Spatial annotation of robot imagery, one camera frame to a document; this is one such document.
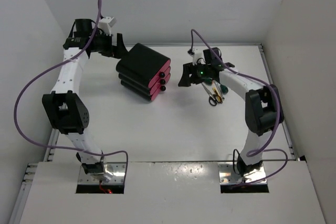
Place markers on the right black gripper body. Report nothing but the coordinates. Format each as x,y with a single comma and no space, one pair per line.
200,72

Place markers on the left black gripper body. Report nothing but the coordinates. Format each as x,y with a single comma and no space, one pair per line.
101,44

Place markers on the green handled screwdriver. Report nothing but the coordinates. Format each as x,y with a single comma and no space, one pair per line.
208,81
224,89

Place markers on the pink drawer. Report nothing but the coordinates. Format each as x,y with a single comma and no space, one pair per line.
154,94
157,82
157,75

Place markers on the yellow black utility knife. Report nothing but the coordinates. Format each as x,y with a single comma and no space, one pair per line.
217,96

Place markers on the black handled scissors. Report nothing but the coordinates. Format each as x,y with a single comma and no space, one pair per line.
212,100

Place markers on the black drawer cabinet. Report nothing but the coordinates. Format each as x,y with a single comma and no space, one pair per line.
137,69

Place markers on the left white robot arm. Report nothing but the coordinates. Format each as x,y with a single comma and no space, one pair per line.
63,106

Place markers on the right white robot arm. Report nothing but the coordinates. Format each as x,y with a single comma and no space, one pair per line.
263,110

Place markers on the silver wrench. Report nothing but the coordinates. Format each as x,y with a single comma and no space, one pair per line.
218,87

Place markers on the white front cover panel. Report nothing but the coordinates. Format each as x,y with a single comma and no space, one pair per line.
171,193

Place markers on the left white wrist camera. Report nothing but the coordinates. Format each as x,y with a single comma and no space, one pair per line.
106,24

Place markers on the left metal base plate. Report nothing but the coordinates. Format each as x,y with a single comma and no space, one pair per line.
111,174

